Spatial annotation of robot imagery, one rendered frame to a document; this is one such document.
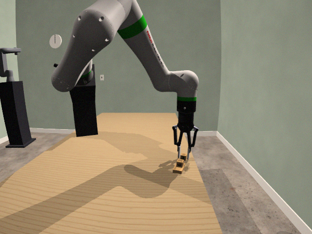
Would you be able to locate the tan cube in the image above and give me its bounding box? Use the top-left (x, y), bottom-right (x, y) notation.
top-left (176, 159), bottom-right (184, 168)
top-left (180, 153), bottom-right (187, 161)

